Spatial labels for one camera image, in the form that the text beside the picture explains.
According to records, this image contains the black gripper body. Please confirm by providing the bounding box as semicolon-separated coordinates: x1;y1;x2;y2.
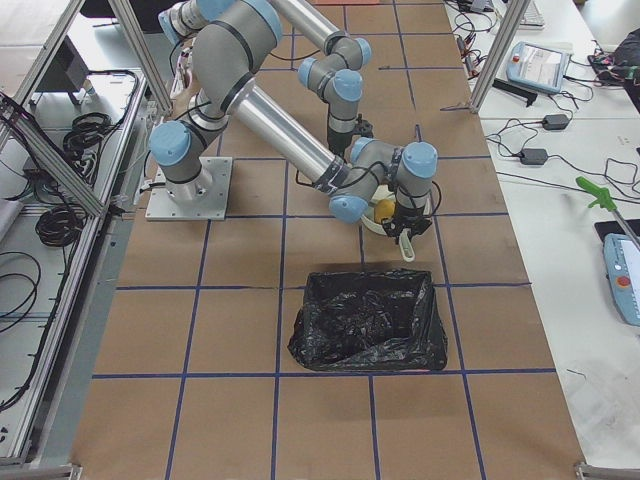
382;198;433;243
327;113;373;156

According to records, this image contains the yellow potato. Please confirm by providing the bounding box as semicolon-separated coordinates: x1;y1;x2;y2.
373;198;396;224

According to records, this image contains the pale green dustpan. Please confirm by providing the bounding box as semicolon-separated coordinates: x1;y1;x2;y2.
361;185;434;262

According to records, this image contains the black trash bag bin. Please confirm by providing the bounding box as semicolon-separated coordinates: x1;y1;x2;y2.
288;269;448;372

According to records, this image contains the black power adapter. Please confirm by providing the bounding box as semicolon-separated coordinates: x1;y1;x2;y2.
541;114;571;131

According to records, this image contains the blue teach pendant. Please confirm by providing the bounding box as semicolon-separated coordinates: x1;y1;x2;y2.
506;42;570;94
603;234;639;327

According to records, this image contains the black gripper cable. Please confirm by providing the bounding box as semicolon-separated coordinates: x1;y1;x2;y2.
294;164;444;219

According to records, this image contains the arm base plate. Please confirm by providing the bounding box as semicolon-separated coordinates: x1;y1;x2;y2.
146;157;233;221

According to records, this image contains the green handled tool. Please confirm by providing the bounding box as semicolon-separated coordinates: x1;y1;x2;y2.
576;176;640;250

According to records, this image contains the aluminium frame post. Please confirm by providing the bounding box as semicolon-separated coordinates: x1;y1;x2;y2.
467;0;530;114

